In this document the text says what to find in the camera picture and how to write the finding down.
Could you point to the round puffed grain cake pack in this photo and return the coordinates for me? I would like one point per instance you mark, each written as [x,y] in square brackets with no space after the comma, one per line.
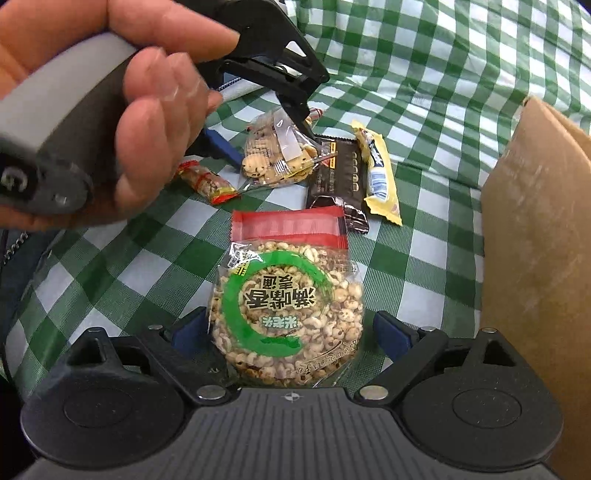
[287,314]

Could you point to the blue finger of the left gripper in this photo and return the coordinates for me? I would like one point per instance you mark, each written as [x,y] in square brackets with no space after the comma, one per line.
[217,147]

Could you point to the person's left hand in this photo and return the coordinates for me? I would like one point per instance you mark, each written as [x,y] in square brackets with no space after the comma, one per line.
[168,101]

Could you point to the clear bag of cookies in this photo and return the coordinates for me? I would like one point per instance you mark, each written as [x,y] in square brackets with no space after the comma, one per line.
[276,153]

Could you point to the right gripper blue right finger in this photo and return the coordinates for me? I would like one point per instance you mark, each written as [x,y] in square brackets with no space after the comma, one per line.
[416,355]

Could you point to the dark brown biscuit pack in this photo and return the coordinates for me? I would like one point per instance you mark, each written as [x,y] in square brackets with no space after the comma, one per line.
[341,180]

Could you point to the green white checkered cloth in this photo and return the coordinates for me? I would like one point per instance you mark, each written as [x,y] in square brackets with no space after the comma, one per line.
[441,81]

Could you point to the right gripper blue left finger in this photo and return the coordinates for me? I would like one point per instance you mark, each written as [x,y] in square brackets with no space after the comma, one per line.
[177,364]

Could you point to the yellow snack bar wrapper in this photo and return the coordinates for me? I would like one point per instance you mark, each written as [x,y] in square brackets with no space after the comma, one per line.
[382,194]

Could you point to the red snack packet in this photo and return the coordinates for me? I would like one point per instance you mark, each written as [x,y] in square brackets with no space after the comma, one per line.
[324,227]

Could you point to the brown cardboard box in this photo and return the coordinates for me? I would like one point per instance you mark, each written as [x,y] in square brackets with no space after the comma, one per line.
[536,225]

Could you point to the small red-ended peanut candy pack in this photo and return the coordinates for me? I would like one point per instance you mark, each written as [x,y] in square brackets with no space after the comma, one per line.
[207,184]

